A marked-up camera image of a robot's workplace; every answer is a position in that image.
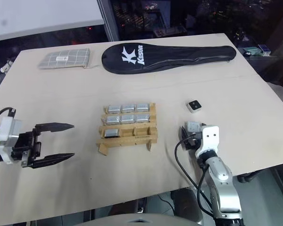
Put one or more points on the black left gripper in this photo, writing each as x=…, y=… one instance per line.
x=26, y=143

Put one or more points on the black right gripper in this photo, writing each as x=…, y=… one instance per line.
x=188, y=141

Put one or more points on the small grey camera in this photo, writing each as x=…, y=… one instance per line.
x=127, y=119
x=143, y=118
x=128, y=108
x=114, y=109
x=112, y=133
x=192, y=126
x=113, y=120
x=143, y=107

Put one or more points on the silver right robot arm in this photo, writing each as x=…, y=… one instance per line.
x=222, y=186

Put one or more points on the wooden rack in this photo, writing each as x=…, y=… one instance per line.
x=129, y=141

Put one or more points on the black Kason racket bag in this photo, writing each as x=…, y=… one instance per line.
x=169, y=57

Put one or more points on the grey checkered fabric pouch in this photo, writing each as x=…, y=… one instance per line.
x=64, y=58

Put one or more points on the small white gadget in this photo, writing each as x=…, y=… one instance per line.
x=6, y=66

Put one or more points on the blue and white boxes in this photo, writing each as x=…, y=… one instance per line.
x=258, y=50

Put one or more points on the grey rounded robot body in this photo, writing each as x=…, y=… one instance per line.
x=141, y=219

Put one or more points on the white board panel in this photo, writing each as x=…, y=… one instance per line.
x=44, y=14

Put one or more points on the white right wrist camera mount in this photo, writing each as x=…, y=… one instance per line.
x=208, y=139

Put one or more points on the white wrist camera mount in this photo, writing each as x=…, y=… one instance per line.
x=208, y=139
x=5, y=131

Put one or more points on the small white black-faced camera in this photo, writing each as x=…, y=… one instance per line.
x=194, y=105

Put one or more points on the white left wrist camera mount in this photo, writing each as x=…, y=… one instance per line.
x=5, y=131

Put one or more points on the grey metal post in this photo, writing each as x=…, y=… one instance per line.
x=108, y=21

